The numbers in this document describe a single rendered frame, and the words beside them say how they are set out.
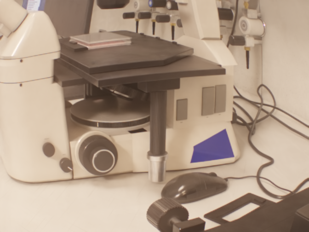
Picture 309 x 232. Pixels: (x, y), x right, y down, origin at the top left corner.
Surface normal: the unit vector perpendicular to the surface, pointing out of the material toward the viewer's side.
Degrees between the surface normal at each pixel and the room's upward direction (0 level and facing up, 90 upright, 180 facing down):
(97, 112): 0
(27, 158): 90
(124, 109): 0
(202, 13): 90
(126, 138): 53
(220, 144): 48
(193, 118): 90
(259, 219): 0
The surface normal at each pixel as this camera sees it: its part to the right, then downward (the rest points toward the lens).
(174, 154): 0.25, 0.13
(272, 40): -0.88, 0.12
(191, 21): -0.86, 0.36
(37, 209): 0.02, -0.96
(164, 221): 0.47, 0.27
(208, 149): 0.34, -0.43
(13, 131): -0.17, 0.30
